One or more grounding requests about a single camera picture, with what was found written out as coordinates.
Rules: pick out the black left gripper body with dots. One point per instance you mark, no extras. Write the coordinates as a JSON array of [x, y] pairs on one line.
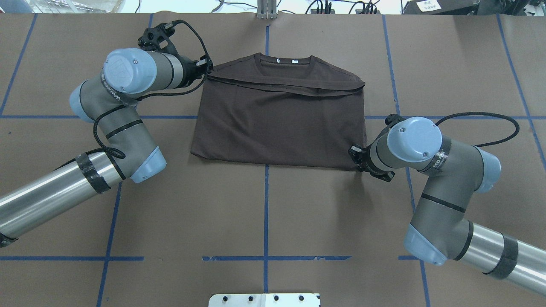
[[188, 70]]

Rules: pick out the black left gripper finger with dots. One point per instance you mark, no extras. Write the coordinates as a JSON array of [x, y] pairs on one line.
[[204, 65]]

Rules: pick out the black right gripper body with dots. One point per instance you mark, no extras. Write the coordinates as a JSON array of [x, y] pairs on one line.
[[364, 157]]

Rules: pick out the dark brown t-shirt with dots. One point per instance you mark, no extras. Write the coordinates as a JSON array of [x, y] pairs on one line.
[[263, 110]]

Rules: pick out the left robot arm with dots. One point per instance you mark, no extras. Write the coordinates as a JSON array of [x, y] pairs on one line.
[[126, 149]]

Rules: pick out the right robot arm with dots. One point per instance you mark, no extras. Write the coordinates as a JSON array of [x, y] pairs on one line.
[[438, 230]]

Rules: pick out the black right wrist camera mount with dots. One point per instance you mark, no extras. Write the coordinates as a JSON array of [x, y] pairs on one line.
[[393, 119]]

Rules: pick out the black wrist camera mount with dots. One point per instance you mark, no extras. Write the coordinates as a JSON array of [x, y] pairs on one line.
[[393, 119], [158, 39]]

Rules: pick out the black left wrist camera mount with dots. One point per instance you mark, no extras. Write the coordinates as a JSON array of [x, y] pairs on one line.
[[158, 39]]

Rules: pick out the aluminium frame post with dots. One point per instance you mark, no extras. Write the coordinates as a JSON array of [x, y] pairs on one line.
[[267, 9]]

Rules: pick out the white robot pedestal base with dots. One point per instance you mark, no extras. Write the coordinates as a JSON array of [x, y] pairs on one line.
[[296, 299]]

